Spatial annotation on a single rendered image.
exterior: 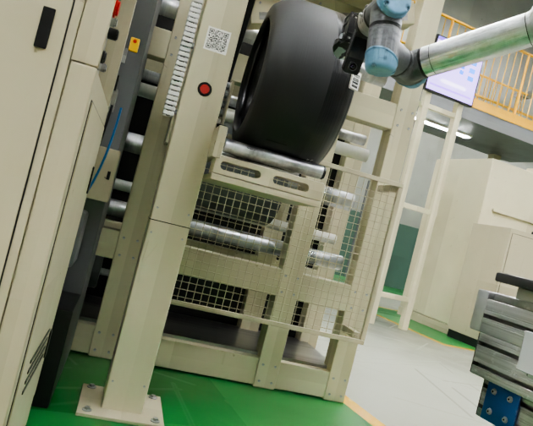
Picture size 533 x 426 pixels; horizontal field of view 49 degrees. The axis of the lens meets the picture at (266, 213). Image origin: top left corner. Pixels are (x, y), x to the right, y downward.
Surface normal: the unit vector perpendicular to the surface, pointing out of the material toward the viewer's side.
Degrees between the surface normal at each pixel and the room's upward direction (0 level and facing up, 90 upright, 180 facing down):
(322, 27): 59
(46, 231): 90
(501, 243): 90
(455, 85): 90
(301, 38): 72
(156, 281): 90
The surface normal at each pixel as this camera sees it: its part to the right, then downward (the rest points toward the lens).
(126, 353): 0.22, 0.04
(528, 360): -0.90, -0.24
